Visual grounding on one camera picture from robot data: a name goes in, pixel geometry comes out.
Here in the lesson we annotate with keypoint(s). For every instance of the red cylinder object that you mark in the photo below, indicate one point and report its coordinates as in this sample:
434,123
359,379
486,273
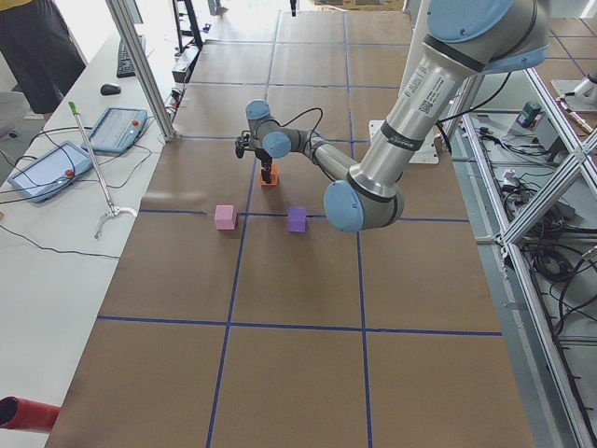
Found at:
28,415

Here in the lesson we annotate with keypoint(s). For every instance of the aluminium frame post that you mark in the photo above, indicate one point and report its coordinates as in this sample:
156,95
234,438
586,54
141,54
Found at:
122,18

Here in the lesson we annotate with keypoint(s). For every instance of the aluminium frame rail right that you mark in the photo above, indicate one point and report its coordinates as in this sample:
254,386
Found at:
531,197

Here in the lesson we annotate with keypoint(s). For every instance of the person in dark clothes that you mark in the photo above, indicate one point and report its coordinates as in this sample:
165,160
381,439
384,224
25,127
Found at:
40,52

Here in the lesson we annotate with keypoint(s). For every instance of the blue teach pendant far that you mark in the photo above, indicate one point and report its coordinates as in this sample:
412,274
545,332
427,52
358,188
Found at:
117,129

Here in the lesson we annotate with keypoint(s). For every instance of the pink foam cube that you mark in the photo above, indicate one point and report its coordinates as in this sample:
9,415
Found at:
225,217

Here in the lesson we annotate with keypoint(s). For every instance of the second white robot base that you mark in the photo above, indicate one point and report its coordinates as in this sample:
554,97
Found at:
577,95

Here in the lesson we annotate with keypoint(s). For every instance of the green white box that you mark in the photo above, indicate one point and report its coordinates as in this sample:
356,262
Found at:
528,114

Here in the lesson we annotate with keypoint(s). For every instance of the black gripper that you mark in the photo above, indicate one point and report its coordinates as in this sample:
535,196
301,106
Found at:
264,161

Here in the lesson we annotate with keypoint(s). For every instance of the black computer mouse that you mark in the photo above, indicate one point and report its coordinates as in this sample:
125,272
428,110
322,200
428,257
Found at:
109,89

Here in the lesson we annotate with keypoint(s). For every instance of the blue teach pendant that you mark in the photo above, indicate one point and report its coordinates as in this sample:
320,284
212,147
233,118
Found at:
117,129
48,175

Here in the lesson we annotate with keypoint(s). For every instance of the orange foam cube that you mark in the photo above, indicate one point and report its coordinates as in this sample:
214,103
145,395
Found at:
274,176

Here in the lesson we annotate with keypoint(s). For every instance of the blue teach pendant near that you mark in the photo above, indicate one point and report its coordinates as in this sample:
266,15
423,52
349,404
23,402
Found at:
48,175

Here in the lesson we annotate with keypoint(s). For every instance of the black keyboard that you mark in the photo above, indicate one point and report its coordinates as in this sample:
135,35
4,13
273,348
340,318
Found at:
125,66

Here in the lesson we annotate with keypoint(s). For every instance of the long reacher grabber tool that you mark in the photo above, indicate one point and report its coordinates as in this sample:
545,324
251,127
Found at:
113,209

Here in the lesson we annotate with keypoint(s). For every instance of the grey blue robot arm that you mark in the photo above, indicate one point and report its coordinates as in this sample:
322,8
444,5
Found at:
462,39

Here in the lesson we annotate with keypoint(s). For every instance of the purple foam cube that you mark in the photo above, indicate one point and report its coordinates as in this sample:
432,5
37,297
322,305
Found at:
296,219

